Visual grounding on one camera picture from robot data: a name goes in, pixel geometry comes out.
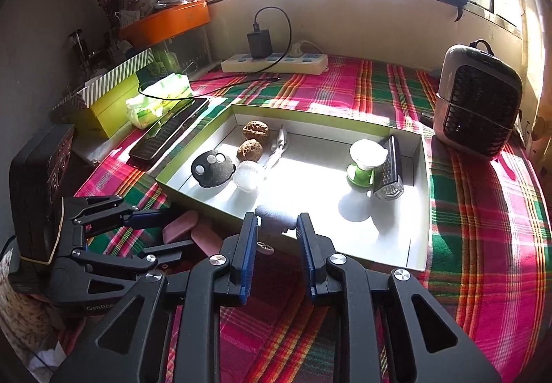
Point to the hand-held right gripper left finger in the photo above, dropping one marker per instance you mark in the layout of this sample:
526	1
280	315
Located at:
249	245

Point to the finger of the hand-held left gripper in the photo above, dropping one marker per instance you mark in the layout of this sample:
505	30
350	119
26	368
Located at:
172	251
149	217

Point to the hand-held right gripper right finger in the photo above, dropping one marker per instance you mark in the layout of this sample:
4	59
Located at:
304	249

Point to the white ribbed cylinder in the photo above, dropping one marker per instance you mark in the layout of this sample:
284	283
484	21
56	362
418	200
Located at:
276	217

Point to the white dome knob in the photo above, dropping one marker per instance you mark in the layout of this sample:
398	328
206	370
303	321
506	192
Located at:
249	178

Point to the black round disc holder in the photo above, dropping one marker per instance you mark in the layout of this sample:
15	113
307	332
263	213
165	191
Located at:
211	176

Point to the white cardboard box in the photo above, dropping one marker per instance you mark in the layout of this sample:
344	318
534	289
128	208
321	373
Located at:
388	236

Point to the brown walnut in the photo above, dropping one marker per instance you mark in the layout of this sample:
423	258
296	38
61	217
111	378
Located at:
255	130
250	150

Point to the green white spool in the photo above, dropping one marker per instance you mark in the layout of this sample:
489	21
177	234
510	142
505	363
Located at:
364	152

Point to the black rectangular flashlight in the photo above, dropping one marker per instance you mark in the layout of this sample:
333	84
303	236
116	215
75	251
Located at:
390	167

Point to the black phone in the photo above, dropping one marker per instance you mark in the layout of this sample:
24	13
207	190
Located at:
168	133

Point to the green tissue pack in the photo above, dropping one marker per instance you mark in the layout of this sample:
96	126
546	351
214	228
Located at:
146	111

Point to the yellow-green box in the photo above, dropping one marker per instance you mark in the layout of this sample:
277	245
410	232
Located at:
103	115

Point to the black radio speaker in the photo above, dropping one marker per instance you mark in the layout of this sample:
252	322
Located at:
39	176

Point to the green carton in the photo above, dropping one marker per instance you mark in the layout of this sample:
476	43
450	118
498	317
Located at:
157	68

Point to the plaid tablecloth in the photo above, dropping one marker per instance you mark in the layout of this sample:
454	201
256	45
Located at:
474	236

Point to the glass jar with metal lid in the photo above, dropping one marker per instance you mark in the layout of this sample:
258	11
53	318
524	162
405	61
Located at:
80	46

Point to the white power strip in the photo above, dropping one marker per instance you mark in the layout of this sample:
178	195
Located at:
297	64

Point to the orange box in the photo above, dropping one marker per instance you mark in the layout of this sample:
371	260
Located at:
172	20

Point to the white plug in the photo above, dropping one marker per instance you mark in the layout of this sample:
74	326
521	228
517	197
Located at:
296	50

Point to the white cup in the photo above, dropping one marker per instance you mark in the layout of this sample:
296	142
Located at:
126	18

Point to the black charger adapter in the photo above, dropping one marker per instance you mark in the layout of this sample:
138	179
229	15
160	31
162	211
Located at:
258	44

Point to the beige desktop fan heater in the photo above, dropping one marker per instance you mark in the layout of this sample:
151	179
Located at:
474	107

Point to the black window hook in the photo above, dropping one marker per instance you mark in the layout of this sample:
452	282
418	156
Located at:
459	3

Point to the heart print curtain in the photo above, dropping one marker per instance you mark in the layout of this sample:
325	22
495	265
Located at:
534	64

